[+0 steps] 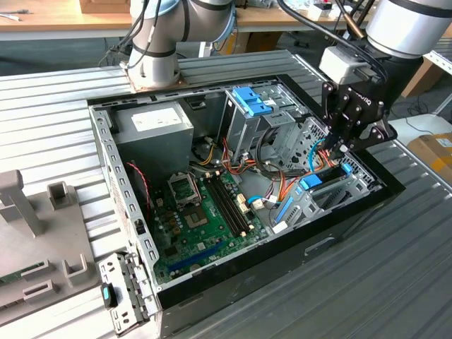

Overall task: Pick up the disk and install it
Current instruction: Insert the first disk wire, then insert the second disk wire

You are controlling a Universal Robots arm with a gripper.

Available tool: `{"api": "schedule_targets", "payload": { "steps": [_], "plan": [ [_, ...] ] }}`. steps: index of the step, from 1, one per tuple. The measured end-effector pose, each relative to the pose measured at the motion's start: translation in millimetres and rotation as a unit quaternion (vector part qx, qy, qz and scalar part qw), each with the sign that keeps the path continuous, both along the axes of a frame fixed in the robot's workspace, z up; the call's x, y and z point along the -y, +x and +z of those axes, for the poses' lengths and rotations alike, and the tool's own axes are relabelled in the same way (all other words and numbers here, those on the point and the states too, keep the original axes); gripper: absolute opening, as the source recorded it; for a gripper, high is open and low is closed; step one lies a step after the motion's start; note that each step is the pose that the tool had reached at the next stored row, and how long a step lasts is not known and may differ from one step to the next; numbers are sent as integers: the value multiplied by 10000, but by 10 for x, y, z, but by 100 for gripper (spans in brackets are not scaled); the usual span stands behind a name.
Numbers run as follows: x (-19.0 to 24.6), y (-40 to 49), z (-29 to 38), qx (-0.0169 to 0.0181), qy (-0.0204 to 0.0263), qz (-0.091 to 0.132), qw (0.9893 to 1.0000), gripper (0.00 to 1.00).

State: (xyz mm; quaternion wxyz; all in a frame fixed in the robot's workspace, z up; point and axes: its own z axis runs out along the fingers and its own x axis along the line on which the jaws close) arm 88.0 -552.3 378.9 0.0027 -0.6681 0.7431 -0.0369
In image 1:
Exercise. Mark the blue expansion slot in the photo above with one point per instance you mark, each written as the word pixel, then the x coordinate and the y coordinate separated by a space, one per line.
pixel 197 256

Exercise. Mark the hard disk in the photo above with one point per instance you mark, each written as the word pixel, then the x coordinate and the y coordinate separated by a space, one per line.
pixel 310 183

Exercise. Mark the white label tag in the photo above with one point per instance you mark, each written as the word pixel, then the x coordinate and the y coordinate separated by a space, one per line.
pixel 279 227

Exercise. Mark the black RAM slot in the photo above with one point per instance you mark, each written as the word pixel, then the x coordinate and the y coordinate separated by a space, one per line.
pixel 236 202
pixel 226 206

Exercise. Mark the metal slot bracket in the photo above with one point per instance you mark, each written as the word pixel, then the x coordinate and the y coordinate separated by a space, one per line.
pixel 130 293

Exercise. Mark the small cardboard box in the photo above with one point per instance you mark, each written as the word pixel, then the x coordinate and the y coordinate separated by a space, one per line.
pixel 95 6

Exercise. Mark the metal drive cage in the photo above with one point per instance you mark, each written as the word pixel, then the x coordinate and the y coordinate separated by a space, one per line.
pixel 243 134

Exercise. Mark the brown base plate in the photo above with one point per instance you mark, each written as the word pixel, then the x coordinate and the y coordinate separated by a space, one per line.
pixel 182 85

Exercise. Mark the black open PC case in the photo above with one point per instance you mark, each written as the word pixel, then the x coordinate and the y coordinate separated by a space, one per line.
pixel 247 282

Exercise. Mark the cardboard box with labels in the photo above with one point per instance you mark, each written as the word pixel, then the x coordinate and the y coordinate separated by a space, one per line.
pixel 431 155

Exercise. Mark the CPU socket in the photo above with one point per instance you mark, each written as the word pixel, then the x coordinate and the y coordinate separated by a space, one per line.
pixel 183 190

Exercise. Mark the grey power supply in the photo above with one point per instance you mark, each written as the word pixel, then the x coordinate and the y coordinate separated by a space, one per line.
pixel 155 148

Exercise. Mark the white boxes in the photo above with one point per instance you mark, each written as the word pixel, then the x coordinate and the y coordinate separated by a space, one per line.
pixel 328 13

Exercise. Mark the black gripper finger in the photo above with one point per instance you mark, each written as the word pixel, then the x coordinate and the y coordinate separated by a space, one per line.
pixel 328 102
pixel 378 136

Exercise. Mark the brown cardboard box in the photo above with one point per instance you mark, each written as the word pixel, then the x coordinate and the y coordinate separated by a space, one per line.
pixel 263 42

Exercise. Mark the green RAM stick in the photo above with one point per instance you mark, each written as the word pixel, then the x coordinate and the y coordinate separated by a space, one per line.
pixel 10 278

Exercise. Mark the wooden desk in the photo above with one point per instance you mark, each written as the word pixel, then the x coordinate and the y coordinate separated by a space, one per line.
pixel 265 23
pixel 53 17

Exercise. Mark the white side table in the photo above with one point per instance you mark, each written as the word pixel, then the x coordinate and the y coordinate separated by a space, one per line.
pixel 423 127

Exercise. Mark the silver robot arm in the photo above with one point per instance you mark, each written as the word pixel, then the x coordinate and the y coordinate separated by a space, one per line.
pixel 155 35

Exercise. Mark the flat cardboard sheet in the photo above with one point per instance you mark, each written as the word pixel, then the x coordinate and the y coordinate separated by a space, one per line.
pixel 416 81

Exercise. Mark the metal disk bay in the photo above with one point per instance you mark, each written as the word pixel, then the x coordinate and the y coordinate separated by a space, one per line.
pixel 307 208

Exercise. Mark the grey parts rack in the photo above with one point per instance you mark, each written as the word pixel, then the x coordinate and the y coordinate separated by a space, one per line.
pixel 42 247

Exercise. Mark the green motherboard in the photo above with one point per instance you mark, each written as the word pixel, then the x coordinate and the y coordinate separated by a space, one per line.
pixel 212 243

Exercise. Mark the black blue latch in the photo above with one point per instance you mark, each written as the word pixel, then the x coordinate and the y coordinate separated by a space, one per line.
pixel 108 295

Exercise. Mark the blue plastic drive latch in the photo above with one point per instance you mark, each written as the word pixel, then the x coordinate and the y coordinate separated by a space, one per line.
pixel 252 100

